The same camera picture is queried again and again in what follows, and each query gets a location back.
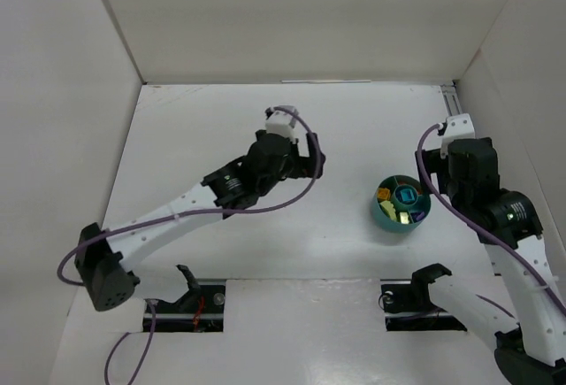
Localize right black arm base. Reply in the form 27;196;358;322
378;263;467;332

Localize lime green lego brick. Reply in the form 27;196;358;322
379;200;397;221

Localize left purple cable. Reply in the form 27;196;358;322
56;105;322;384

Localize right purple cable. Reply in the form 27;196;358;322
415;122;566;315

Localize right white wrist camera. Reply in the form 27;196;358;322
438;113;476;159

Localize pale yellow lego brick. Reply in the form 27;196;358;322
399;212;411;225

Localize purple cable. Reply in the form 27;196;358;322
56;105;322;384
415;122;566;315

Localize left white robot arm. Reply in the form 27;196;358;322
74;130;325;312

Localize yellow orange lego brick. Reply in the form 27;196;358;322
376;187;391;201

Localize teal divided round container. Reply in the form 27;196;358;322
370;174;432;234

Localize teal flower face lego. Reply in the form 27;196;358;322
394;184;419;205

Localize aluminium rail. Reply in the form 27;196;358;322
440;81;465;116

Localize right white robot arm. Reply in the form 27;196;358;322
410;138;565;384

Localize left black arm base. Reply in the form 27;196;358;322
134;265;226;334

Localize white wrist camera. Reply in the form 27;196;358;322
264;105;298;142
438;113;476;159

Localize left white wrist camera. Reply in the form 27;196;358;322
264;105;298;142

